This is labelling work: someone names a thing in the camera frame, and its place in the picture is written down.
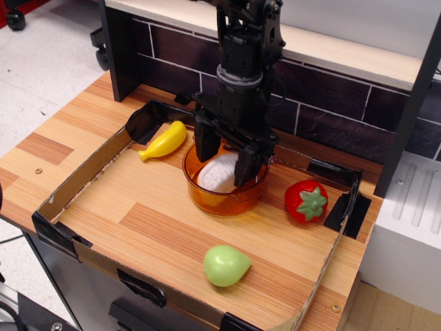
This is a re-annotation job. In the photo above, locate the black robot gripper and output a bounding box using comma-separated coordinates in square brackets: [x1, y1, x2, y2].
[193, 84, 278, 187]

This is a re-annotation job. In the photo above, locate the white toy sushi piece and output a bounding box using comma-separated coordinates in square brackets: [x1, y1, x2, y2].
[196, 152, 238, 193]

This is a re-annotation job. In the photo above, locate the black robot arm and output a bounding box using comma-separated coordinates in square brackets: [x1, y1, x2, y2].
[193, 1, 286, 187]

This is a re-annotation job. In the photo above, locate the orange transparent plastic pot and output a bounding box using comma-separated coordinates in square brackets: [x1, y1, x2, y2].
[182, 143, 269, 216]

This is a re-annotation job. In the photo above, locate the cardboard fence with black tape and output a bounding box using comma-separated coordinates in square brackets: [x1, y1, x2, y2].
[32, 101, 366, 330]

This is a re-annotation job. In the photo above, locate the yellow toy banana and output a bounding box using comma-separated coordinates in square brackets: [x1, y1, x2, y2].
[139, 121, 187, 161]

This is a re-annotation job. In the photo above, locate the red toy strawberry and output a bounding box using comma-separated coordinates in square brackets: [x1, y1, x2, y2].
[285, 180, 328, 223]

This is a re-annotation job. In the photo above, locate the green toy pear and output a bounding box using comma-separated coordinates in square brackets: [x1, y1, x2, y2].
[203, 245, 252, 288]

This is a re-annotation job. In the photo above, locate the dark brick pattern backsplash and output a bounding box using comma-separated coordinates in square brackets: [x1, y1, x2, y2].
[133, 16, 409, 164]

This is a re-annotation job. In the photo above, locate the black caster wheel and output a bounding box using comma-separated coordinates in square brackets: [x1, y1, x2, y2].
[90, 27, 109, 71]
[6, 8, 25, 31]

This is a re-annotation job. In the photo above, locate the white toy sink unit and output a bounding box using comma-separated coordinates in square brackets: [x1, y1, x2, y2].
[360, 152, 440, 314]

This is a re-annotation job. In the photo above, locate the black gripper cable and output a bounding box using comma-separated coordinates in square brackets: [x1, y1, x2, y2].
[258, 68, 287, 108]

